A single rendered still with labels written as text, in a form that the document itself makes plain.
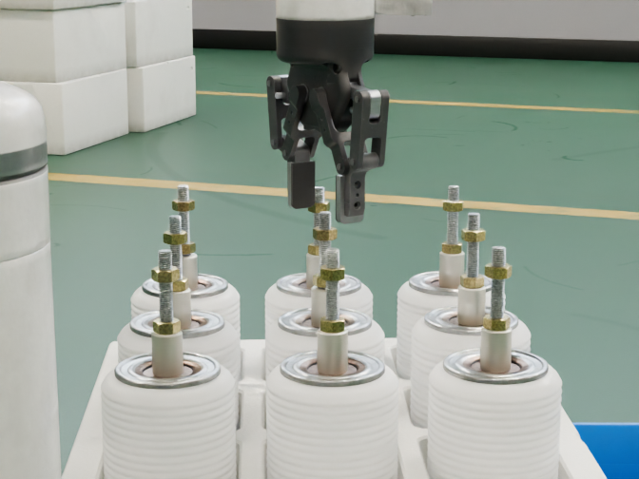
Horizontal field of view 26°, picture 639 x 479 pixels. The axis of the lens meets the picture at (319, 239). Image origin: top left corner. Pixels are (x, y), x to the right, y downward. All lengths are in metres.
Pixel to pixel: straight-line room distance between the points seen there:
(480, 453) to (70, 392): 0.85
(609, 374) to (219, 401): 0.92
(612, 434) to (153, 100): 2.79
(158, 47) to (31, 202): 3.46
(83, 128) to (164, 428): 2.68
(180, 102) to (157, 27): 0.26
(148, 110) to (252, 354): 2.67
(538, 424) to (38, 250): 0.52
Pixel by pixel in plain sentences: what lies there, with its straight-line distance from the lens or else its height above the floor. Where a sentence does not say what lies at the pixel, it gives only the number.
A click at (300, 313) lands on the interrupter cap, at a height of 0.25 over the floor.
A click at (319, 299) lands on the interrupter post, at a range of 1.10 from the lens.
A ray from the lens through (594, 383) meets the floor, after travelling 1.79.
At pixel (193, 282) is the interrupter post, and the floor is 0.26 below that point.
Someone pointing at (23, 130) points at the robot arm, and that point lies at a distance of 0.53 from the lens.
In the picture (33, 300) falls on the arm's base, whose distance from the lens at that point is 0.54.
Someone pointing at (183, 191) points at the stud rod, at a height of 0.34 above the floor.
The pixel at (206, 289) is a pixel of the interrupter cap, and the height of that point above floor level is 0.25.
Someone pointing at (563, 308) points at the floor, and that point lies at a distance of 2.12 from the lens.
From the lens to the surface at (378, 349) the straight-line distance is 1.10.
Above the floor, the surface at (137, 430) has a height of 0.22.
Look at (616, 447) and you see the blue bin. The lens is 1.30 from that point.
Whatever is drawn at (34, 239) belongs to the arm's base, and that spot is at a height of 0.45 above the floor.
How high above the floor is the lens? 0.56
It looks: 13 degrees down
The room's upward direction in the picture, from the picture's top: straight up
